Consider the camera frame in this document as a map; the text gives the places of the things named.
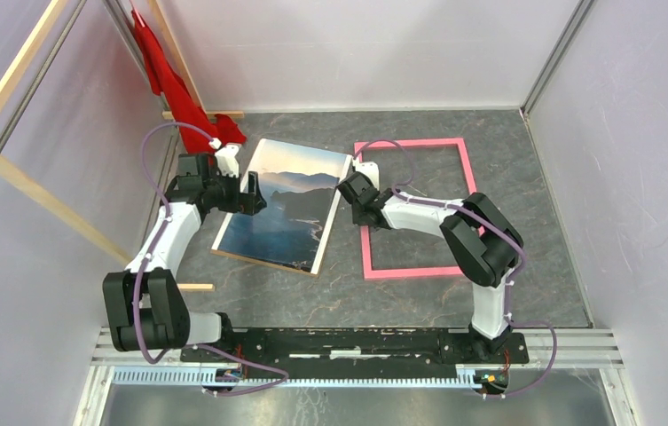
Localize wooden rack frame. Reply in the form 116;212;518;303
0;0;246;294

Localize red cloth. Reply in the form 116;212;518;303
131;10;247;145

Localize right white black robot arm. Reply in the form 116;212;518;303
336;172;526;362

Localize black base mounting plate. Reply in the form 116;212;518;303
179;327;530;381

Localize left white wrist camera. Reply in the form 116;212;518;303
208;138;241;178

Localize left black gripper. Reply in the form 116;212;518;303
204;167;267;217

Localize white slotted cable duct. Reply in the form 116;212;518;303
111;367;482;390

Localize pink wooden picture frame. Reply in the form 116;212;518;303
360;138;476;280

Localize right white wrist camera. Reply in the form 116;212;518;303
352;158;381;190

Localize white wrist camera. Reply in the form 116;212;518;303
352;158;381;190
208;138;241;178

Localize landscape photo print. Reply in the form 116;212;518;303
211;138;352;276

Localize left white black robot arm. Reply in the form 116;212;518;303
102;144;266;362

